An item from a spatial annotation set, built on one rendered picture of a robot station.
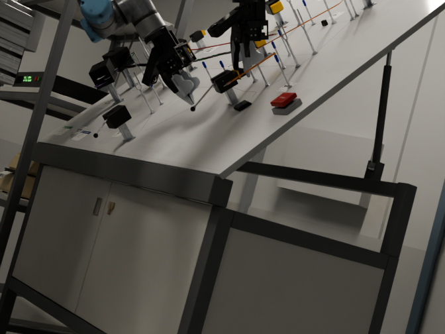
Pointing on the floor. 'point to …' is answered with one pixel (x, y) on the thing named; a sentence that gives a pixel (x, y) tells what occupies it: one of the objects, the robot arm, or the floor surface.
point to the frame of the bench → (206, 269)
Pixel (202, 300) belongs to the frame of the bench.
